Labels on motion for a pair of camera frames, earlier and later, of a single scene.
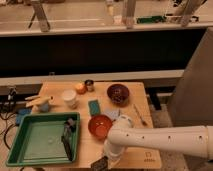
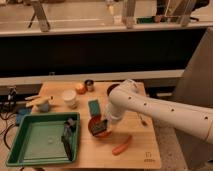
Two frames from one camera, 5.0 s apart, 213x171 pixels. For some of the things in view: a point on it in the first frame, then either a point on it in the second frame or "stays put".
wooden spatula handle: (32, 97) stays put
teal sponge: (94, 108) stays put
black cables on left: (7, 111) stays put
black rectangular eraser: (100, 164) -> (99, 127)
